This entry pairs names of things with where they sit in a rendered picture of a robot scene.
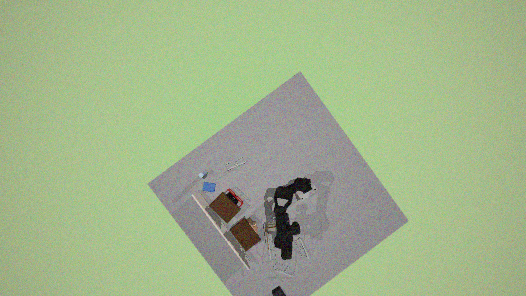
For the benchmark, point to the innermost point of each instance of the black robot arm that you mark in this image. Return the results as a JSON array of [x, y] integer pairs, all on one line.
[[284, 238]]

